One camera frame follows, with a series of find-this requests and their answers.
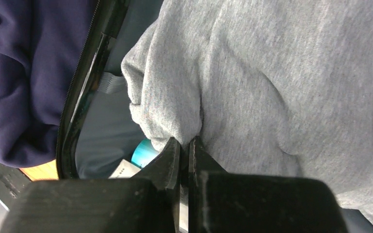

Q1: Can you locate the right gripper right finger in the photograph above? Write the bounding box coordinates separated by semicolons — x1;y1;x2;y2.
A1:
188;137;347;233

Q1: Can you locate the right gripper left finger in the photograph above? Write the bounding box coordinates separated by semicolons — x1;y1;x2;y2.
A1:
0;138;181;233

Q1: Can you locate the white black space suitcase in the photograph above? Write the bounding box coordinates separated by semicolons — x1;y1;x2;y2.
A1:
57;0;373;233

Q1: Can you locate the grey garment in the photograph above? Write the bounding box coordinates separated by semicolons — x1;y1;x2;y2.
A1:
121;0;373;224

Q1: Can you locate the navy blue garment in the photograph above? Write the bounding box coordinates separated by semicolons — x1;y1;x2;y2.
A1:
0;0;96;168

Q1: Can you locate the white flat box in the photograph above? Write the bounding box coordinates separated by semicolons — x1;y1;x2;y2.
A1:
109;159;141;179

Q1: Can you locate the teal white tube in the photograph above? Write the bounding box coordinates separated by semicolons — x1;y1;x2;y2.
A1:
131;139;160;168

